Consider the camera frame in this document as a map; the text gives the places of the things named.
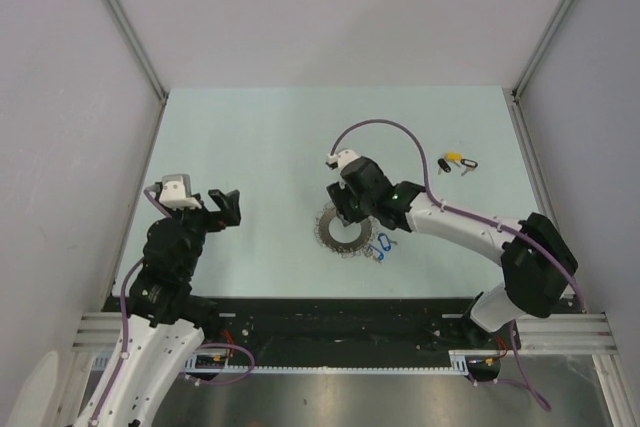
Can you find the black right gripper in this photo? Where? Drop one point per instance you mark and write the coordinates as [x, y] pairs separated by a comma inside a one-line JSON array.
[[339, 194]]

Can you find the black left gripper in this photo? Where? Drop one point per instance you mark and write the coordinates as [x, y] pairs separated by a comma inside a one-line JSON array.
[[229, 213]]

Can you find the metal disc keyring organizer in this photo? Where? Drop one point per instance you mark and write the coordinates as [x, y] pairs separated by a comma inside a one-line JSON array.
[[344, 240]]

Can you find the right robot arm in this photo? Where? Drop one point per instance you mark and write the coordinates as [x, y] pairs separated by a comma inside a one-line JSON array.
[[536, 263]]

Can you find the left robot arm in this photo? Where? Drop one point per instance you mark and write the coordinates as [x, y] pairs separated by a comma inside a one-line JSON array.
[[163, 322]]

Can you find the blue tag key right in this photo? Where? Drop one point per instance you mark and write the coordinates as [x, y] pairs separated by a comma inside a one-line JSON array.
[[385, 242]]

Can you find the blue tag key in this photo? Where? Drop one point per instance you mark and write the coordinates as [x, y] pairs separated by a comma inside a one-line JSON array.
[[385, 242], [374, 253]]

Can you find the blue tag key middle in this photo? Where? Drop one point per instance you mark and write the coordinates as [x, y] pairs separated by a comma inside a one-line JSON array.
[[374, 253]]

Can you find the black solid tag key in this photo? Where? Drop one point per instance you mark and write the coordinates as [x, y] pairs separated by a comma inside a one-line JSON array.
[[443, 166]]

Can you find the yellow tag key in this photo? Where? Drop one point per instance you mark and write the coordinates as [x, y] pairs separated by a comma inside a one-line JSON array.
[[453, 157]]

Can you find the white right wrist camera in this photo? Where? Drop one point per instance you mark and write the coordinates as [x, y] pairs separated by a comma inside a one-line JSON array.
[[339, 160]]

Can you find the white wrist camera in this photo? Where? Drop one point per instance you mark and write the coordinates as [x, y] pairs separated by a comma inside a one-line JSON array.
[[339, 160], [176, 194]]

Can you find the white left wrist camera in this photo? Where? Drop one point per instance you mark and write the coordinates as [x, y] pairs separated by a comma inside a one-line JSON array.
[[176, 194]]

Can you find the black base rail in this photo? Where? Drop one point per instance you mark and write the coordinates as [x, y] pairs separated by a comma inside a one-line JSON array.
[[343, 332]]

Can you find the aluminium frame post right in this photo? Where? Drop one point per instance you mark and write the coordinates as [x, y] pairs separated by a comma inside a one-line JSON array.
[[558, 18]]

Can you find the aluminium frame post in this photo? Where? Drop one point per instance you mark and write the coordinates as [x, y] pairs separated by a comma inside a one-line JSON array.
[[128, 33], [558, 18]]

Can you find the white slotted cable duct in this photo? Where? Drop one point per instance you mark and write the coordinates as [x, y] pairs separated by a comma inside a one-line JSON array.
[[203, 364]]

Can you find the aluminium frame post left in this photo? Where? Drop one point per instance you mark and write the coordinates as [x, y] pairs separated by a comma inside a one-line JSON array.
[[128, 33]]

